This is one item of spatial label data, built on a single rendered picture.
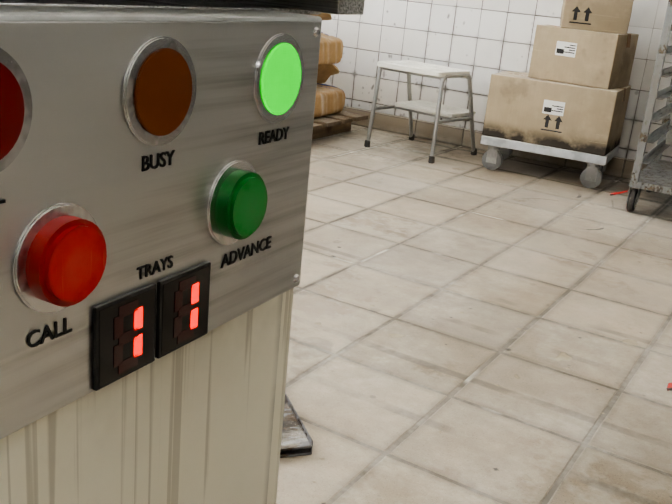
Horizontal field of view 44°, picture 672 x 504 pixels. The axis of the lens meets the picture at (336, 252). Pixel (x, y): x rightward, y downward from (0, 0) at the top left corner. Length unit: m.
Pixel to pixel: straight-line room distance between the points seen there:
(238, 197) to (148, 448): 0.14
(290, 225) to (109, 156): 0.14
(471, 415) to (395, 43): 3.39
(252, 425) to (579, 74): 3.70
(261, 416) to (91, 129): 0.26
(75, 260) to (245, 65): 0.12
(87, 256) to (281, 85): 0.13
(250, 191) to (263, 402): 0.18
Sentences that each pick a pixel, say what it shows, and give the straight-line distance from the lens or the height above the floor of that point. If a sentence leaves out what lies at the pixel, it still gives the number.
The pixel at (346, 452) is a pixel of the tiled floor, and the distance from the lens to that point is 1.62.
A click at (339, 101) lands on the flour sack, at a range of 4.69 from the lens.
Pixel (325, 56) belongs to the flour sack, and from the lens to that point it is 4.51.
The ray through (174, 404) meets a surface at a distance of 0.43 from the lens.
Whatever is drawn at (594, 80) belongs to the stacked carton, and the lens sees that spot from 4.10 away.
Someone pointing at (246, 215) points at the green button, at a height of 0.76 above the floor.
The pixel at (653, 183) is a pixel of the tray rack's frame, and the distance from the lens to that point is 3.73.
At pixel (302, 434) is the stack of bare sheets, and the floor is 0.02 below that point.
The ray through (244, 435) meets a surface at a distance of 0.50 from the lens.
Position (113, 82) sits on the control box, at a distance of 0.30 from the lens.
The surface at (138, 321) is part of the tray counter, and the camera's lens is 0.33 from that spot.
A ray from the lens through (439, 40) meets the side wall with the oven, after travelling 4.81.
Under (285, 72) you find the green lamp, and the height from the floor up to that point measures 0.82.
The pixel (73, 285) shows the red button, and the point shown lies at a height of 0.75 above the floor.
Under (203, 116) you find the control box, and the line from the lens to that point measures 0.34.
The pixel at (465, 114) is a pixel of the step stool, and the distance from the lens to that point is 4.45.
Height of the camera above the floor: 0.86
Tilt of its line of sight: 19 degrees down
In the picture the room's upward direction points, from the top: 6 degrees clockwise
